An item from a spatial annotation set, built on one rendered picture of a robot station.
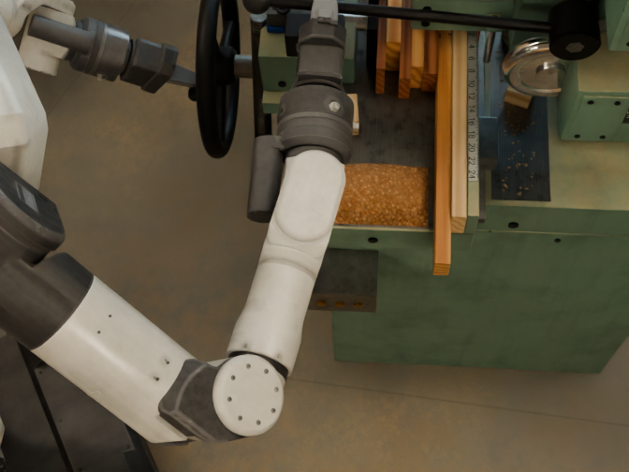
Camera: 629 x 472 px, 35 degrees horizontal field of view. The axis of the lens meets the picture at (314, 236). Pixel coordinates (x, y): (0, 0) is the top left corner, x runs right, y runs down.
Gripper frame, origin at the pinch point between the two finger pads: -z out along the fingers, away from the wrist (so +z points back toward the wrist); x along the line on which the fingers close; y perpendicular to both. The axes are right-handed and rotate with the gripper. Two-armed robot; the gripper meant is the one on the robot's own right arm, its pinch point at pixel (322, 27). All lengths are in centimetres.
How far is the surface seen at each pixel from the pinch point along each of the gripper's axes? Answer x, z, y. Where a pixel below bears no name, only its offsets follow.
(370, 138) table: 20.4, 3.3, 8.2
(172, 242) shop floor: 114, -18, -29
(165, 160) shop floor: 115, -40, -33
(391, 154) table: 20.1, 5.7, 11.3
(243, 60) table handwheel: 29.6, -13.7, -11.1
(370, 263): 48, 11, 12
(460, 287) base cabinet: 62, 8, 29
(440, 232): 15.4, 19.1, 17.4
